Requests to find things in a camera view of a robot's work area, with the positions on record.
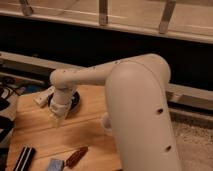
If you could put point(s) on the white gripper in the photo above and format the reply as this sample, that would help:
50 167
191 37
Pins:
60 96

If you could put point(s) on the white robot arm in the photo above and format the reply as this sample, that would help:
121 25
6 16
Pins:
135 91

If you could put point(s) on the dark ceramic bowl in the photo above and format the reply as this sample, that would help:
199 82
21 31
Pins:
75 101

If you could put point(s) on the wooden cutting board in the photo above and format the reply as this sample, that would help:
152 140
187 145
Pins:
33 128

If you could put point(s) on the red brown pepper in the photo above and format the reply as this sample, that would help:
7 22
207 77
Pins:
73 160

